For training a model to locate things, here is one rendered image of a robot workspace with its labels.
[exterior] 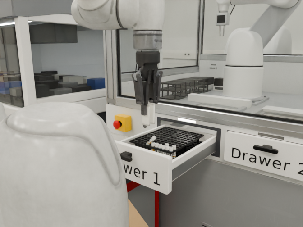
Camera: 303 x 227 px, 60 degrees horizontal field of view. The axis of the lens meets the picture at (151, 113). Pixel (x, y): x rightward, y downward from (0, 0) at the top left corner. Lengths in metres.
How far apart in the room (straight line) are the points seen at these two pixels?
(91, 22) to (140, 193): 0.67
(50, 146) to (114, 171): 0.08
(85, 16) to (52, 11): 0.72
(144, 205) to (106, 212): 0.85
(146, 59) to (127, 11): 0.15
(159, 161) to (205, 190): 0.42
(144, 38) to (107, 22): 0.12
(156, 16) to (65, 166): 0.59
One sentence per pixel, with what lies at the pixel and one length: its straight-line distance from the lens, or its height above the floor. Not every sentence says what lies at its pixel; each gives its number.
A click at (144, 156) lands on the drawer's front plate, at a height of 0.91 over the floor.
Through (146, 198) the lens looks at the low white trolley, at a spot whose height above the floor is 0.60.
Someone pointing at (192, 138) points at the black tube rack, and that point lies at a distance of 0.96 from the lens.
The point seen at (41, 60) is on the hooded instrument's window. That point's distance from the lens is 1.53.
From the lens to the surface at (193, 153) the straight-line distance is 0.87.
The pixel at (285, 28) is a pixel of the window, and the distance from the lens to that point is 0.92.
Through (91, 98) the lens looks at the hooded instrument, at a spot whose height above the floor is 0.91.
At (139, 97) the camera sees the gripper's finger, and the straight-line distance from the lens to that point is 0.81.
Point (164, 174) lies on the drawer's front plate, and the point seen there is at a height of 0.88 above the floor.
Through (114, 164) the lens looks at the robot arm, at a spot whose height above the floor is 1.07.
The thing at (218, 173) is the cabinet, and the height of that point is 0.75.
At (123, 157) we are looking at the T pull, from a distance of 0.77.
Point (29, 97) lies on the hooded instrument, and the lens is 1.49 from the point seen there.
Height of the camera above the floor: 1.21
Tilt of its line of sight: 14 degrees down
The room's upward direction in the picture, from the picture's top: straight up
